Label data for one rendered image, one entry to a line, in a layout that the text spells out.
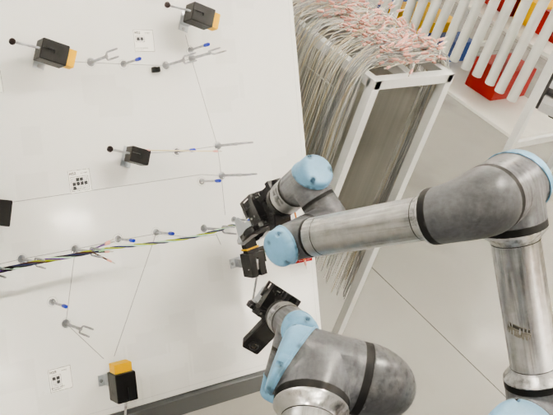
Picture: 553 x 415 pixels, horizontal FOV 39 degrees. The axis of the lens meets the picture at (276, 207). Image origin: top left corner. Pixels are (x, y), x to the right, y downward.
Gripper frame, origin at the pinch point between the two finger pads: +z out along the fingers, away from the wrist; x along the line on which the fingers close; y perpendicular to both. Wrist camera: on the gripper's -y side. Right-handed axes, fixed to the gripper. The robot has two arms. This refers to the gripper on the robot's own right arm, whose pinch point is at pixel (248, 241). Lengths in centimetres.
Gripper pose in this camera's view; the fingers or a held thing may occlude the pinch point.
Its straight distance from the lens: 186.1
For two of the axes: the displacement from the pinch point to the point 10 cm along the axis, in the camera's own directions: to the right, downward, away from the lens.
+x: -8.0, 2.3, -5.6
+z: -4.5, 4.0, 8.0
